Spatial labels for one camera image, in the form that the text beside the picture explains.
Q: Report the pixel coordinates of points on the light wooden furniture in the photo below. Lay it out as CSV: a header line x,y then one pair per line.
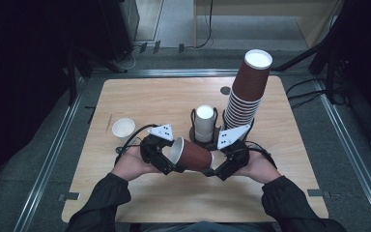
x,y
315,25

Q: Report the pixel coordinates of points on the grey metal table bracket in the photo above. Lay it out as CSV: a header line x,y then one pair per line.
x,y
317,193
69,196

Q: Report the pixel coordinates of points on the stack of brown paper cups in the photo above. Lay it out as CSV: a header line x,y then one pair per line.
x,y
249,83

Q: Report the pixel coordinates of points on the black cabinet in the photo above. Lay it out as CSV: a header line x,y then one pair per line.
x,y
116,25

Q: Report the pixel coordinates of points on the aluminium floor rail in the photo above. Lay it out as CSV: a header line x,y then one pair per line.
x,y
351,145
50,161

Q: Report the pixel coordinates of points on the stack of white paper cups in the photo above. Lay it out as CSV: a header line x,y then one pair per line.
x,y
204,124

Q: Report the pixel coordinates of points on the person's left hand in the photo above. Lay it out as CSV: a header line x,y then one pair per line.
x,y
130,166

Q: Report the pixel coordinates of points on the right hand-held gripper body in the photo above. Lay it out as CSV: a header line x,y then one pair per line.
x,y
238,154

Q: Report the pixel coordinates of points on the single brown paper cup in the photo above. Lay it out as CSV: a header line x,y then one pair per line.
x,y
196,156

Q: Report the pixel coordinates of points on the person's right hand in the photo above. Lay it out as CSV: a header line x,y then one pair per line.
x,y
261,167

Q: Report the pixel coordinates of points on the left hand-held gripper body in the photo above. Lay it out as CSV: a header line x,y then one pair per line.
x,y
151,151

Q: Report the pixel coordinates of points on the brown cup holder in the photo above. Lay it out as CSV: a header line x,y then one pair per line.
x,y
253,122
194,141

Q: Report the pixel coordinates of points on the grey round table grommet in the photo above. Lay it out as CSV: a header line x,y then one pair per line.
x,y
225,90

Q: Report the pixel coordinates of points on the single white paper cup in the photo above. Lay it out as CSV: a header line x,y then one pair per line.
x,y
124,129

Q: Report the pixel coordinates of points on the black tripod stand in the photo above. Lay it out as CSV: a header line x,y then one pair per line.
x,y
296,59

